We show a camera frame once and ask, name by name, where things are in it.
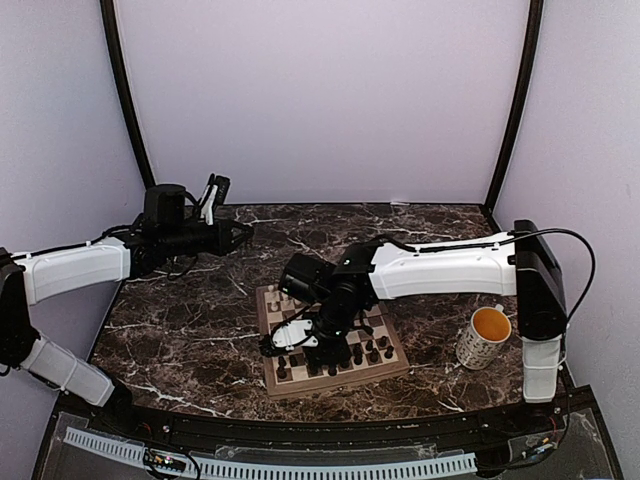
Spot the left black frame post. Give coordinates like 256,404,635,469
99,0,156,188

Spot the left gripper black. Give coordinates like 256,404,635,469
162,215,253,257

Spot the patterned mug yellow inside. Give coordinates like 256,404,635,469
455,304,512,371

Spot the black front rail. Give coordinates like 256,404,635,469
84,394,566,454

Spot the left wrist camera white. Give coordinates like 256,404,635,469
198,173,231,225

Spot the white slotted cable duct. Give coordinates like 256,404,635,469
63,427,477,479

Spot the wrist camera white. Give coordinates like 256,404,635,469
198,173,231,225
259,319,319,357

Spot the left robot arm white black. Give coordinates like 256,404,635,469
1,175,254,436

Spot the wooden chess board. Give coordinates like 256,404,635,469
264,303,409,399

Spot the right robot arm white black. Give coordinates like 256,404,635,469
261,220,569,434

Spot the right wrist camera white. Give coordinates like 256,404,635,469
259,319,319,357

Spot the right black frame post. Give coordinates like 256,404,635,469
484,0,544,212

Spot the black frame post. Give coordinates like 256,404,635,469
484,0,544,212
99,0,156,188

